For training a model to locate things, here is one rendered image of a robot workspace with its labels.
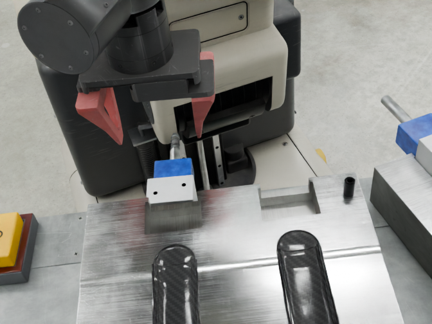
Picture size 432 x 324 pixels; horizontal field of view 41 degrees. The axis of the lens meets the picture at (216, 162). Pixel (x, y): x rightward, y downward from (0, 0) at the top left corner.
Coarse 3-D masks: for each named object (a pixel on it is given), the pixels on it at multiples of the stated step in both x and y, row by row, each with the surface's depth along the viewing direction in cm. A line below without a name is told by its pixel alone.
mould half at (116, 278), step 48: (240, 192) 55; (336, 192) 54; (96, 240) 53; (144, 240) 52; (192, 240) 51; (240, 240) 51; (336, 240) 50; (96, 288) 49; (144, 288) 49; (240, 288) 48; (336, 288) 47; (384, 288) 47
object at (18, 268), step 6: (24, 216) 65; (30, 216) 65; (24, 222) 64; (30, 222) 64; (24, 228) 64; (24, 234) 63; (24, 240) 62; (24, 246) 62; (24, 252) 61; (18, 258) 61; (18, 264) 60; (0, 270) 60; (6, 270) 60; (12, 270) 60; (18, 270) 60
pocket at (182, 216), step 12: (168, 204) 57; (180, 204) 57; (192, 204) 56; (156, 216) 57; (168, 216) 57; (180, 216) 57; (192, 216) 57; (156, 228) 56; (168, 228) 56; (180, 228) 56; (192, 228) 56
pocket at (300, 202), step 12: (276, 192) 56; (288, 192) 56; (300, 192) 56; (312, 192) 56; (264, 204) 57; (276, 204) 57; (288, 204) 57; (300, 204) 57; (312, 204) 56; (264, 216) 56; (276, 216) 56; (288, 216) 56
